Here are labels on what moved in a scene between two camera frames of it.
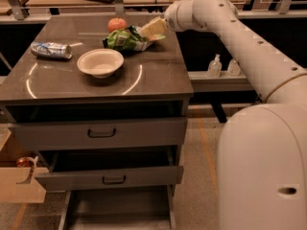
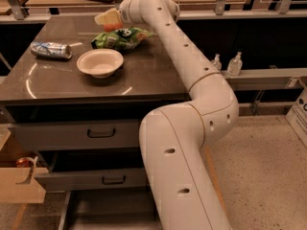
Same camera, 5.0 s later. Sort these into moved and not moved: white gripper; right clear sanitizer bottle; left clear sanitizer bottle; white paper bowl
Moved: white gripper
Not moved: right clear sanitizer bottle; left clear sanitizer bottle; white paper bowl
